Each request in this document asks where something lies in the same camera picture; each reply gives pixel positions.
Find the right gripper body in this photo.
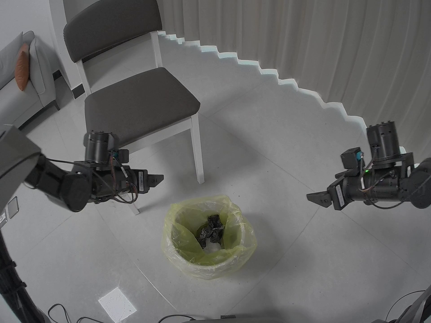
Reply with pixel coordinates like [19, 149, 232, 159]
[328, 172, 405, 212]

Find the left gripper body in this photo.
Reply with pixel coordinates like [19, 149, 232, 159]
[90, 169, 149, 202]

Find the yellow plastic bag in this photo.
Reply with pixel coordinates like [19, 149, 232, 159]
[162, 194, 258, 281]

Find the crumpled black plastic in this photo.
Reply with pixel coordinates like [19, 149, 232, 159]
[197, 215, 226, 250]

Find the white trash bin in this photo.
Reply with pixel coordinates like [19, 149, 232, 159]
[165, 214, 254, 279]

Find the dark grey cushioned white chair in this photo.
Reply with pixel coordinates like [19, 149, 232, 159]
[63, 0, 205, 216]

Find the crumpled white paper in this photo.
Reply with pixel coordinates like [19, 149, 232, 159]
[202, 239, 225, 254]

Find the grey sofa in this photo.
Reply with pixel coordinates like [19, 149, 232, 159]
[0, 30, 61, 131]

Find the orange pillow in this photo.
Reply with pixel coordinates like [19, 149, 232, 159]
[15, 43, 31, 91]

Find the white curtain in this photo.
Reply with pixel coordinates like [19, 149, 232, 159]
[151, 0, 431, 149]

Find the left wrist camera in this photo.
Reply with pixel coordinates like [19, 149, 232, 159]
[111, 148, 130, 165]

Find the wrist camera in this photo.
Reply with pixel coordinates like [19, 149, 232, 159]
[111, 148, 130, 165]
[341, 147, 365, 171]

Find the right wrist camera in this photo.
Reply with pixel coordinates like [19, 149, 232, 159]
[341, 147, 365, 171]

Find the black cable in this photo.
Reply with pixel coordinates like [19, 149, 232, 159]
[385, 289, 427, 323]
[47, 303, 72, 323]
[75, 314, 184, 323]

